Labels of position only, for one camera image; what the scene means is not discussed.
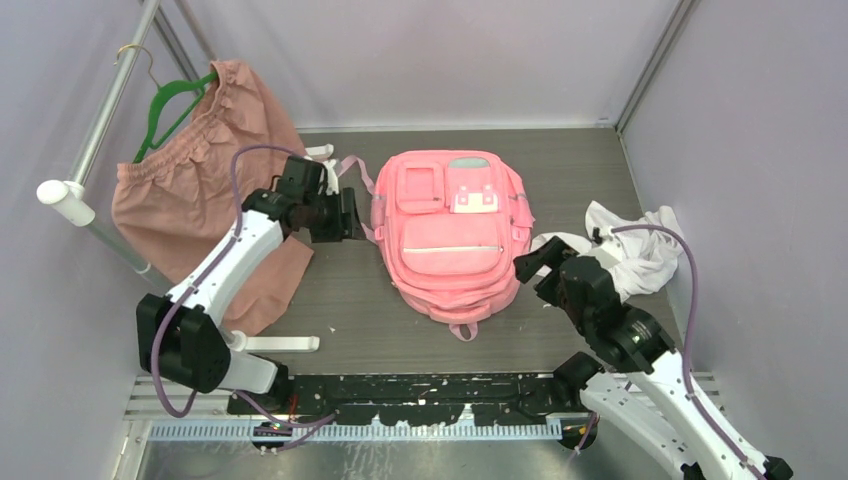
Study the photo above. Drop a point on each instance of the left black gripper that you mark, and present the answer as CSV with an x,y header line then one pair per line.
x,y
346,226

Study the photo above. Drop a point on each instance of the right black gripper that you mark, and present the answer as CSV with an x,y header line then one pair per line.
x,y
547,254

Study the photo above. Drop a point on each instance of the pink student backpack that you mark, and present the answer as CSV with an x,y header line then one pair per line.
x,y
448,224

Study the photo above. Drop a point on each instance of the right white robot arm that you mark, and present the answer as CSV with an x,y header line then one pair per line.
x,y
635,376

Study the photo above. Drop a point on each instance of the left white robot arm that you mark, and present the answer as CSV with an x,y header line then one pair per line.
x,y
179,334

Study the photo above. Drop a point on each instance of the white crumpled cloth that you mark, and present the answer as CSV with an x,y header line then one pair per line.
x,y
651,252

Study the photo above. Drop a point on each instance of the pink shorts on hanger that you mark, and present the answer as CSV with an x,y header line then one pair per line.
x,y
175,205

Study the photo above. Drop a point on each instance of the white clothes rack stand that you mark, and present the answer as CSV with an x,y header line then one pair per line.
x,y
67,196

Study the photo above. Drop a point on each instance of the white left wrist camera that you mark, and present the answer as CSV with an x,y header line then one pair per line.
x,y
331,177

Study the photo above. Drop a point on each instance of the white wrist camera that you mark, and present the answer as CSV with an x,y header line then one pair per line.
x,y
331,177
606,249

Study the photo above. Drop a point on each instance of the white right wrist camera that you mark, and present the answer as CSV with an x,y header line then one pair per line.
x,y
606,249

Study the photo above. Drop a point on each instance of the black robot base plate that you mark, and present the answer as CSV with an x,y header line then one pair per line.
x,y
493,399

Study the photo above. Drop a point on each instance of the white slotted cable duct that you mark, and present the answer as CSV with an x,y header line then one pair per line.
x,y
256,430

